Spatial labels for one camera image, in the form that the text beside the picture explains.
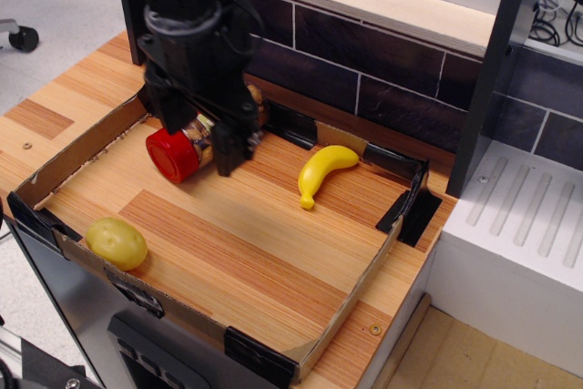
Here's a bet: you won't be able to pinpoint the yellow toy banana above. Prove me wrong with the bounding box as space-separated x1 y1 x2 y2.
298 145 360 210

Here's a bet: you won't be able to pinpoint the black office chair caster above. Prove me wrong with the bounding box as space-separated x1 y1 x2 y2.
1 19 39 53

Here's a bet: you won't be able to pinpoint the red-lidded spice bottle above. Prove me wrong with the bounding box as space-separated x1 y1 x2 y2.
145 107 261 184

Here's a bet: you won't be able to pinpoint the dark shelf frame with tiles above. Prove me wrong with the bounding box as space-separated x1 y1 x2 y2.
121 0 533 197

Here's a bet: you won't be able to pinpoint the black panel with buttons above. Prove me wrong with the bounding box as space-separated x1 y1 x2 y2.
107 316 211 389

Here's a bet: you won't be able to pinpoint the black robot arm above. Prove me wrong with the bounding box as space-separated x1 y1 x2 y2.
129 0 262 177

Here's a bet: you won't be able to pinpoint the white ridged drainboard unit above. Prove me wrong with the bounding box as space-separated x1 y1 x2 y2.
427 142 582 375

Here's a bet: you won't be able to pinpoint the black cables in background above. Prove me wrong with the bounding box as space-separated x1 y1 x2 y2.
527 0 583 48

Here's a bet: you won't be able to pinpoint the cardboard fence with black tape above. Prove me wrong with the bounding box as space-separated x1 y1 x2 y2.
6 58 443 384

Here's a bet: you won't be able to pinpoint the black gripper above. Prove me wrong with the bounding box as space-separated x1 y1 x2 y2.
138 19 261 177

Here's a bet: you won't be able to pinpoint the yellow toy potato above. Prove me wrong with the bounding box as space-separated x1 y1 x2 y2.
85 218 148 271

